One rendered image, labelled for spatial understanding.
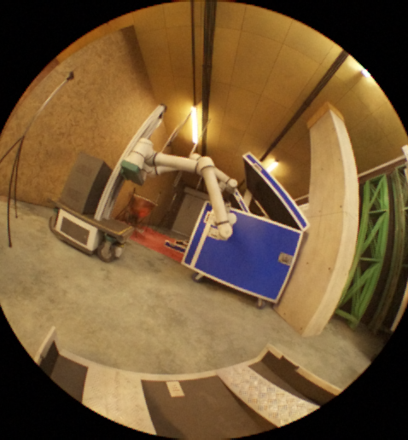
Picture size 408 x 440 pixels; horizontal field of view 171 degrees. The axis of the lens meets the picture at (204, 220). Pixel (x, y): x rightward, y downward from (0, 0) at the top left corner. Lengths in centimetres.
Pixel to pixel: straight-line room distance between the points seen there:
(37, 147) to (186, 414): 260
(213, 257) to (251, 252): 40
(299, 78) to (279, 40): 70
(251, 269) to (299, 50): 306
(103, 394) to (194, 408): 29
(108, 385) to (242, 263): 139
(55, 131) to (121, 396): 254
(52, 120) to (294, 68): 346
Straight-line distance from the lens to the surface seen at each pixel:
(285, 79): 280
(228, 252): 145
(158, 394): 61
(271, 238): 146
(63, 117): 248
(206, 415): 63
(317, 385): 87
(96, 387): 58
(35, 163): 238
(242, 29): 269
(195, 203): 902
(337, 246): 145
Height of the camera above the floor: 59
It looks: 5 degrees up
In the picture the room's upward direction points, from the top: 21 degrees clockwise
